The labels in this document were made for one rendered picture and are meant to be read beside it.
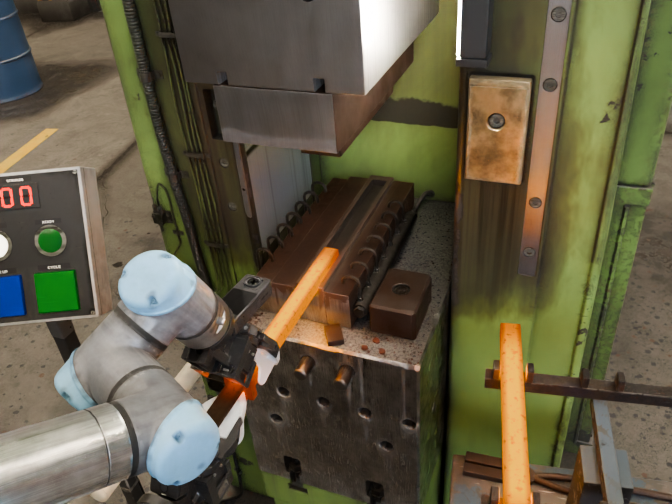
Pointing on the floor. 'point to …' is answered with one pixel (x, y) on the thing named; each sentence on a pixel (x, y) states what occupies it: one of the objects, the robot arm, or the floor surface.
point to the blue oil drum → (15, 57)
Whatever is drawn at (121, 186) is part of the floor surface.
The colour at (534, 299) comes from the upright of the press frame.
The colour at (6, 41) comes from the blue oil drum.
